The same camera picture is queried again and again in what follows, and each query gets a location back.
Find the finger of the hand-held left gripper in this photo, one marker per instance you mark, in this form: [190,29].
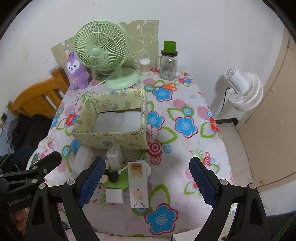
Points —
[22,153]
[46,161]

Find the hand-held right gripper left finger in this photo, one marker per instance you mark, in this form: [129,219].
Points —
[92,183]

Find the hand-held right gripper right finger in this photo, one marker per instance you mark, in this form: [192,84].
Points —
[203,183]

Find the black-headed key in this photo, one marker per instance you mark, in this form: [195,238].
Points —
[113,176]

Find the small white cube charger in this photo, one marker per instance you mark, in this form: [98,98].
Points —
[114,196]

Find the translucent white box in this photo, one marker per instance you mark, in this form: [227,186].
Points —
[81,160]

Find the green rounded pad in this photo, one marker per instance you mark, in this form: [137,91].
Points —
[119,183]

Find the tall white charger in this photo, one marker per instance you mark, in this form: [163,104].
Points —
[113,157]

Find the long white remote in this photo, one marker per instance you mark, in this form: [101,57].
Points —
[138,185]

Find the cartoon-print storage box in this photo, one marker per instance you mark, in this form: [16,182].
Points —
[111,139]

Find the person's left hand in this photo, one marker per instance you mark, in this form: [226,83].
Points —
[21,220]

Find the floral tablecloth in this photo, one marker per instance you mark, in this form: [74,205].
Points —
[185,148]

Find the beige wooden door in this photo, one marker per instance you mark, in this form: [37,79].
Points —
[272,129]

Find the purple plush toy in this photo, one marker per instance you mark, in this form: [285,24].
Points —
[76,74]

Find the white standing fan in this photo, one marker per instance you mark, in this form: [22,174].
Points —
[245,91]

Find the green desk fan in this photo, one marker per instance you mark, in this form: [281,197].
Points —
[97,52]

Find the glass mug jar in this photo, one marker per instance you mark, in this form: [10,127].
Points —
[168,67]

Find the cotton swab jar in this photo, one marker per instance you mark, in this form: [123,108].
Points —
[145,67]

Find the green plastic cup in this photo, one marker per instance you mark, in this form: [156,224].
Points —
[170,47]

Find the wooden chair frame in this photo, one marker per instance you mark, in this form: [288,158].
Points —
[34,99]

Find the green cartoon wall mat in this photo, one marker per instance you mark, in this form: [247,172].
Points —
[143,39]

